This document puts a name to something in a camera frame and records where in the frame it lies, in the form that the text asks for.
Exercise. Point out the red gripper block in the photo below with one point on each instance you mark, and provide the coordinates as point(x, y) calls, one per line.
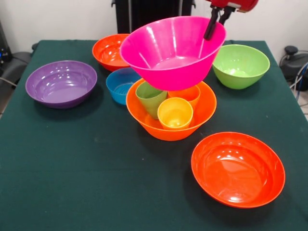
point(235, 4)

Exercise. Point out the pink plastic bowl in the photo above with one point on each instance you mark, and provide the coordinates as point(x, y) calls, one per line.
point(173, 67)

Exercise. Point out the orange plastic cup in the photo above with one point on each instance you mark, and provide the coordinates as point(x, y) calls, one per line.
point(190, 95)

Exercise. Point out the orange plastic bowl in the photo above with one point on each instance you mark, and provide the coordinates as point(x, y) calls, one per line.
point(207, 106)

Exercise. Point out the yellow plastic cup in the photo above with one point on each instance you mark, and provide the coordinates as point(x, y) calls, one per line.
point(175, 115)

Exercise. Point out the green plastic cup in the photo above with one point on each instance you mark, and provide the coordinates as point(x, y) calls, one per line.
point(150, 103)

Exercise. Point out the black computer tower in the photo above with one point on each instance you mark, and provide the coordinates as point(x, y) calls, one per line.
point(3, 41)

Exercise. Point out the green plastic bowl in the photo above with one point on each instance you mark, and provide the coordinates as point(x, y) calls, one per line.
point(240, 69)

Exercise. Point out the red plastic bowl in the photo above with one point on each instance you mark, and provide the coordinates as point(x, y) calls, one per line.
point(106, 53)
point(235, 173)

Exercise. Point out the blue plastic bowl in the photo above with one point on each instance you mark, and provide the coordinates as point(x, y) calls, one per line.
point(118, 84)

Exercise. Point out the purple plastic bowl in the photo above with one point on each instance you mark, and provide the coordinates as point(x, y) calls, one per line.
point(60, 81)

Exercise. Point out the dark green table cloth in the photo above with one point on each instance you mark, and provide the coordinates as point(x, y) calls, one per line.
point(96, 168)

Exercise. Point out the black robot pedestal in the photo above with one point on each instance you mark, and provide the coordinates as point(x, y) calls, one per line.
point(149, 14)

